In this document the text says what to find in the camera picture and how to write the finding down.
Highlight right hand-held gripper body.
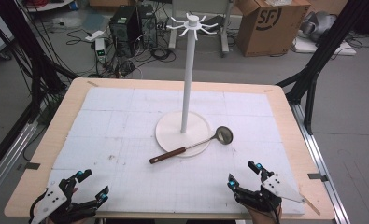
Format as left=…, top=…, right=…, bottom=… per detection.
left=236, top=173, right=306, bottom=214

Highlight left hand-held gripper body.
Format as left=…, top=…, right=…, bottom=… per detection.
left=29, top=178, right=97, bottom=224

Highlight metal ladle with wooden handle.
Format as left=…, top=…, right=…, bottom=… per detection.
left=149, top=125, right=234, bottom=165

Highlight white hook rack stand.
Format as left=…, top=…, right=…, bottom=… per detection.
left=154, top=12, right=220, bottom=158

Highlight person's right hand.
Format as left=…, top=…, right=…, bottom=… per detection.
left=246, top=204, right=283, bottom=224

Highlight thin wooden strip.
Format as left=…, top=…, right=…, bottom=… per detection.
left=298, top=192, right=322, bottom=217

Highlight white grid mat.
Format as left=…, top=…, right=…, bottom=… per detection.
left=46, top=86, right=306, bottom=216

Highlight wooden table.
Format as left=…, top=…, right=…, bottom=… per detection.
left=4, top=77, right=336, bottom=221

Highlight small device with green display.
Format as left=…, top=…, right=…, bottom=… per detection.
left=94, top=37, right=107, bottom=63

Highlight flat white board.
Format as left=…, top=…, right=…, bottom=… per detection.
left=292, top=36, right=358, bottom=57

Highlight brown cardboard box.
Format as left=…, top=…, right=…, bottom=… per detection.
left=235, top=0, right=312, bottom=58

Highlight white metal stand legs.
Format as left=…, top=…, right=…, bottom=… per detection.
left=167, top=0, right=236, bottom=57

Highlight white power strip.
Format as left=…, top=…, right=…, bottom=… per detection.
left=84, top=29, right=106, bottom=43

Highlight large black computer tower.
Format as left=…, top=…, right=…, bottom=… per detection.
left=108, top=5, right=143, bottom=59

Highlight grey rounded device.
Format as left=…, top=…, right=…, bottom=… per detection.
left=300, top=10, right=337, bottom=43

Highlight slim black computer tower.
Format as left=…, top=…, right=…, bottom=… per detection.
left=137, top=4, right=159, bottom=50

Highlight round white table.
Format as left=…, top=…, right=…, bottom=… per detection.
left=22, top=0, right=76, bottom=13

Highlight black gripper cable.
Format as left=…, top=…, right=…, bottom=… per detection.
left=28, top=190, right=48, bottom=220
left=265, top=195, right=282, bottom=224

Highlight black table bracket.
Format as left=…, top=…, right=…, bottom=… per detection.
left=16, top=161, right=42, bottom=172
left=307, top=173, right=330, bottom=183

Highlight aluminium rail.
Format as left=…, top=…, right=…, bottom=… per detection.
left=289, top=102, right=351, bottom=224
left=0, top=120, right=40, bottom=206

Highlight tangled black cable bundle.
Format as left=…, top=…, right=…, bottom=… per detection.
left=113, top=58, right=137, bottom=79

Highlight black metal frame post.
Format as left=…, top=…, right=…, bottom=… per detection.
left=275, top=0, right=369, bottom=136
left=0, top=0, right=80, bottom=125

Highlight coiled black cable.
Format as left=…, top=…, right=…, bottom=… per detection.
left=149, top=47, right=177, bottom=63

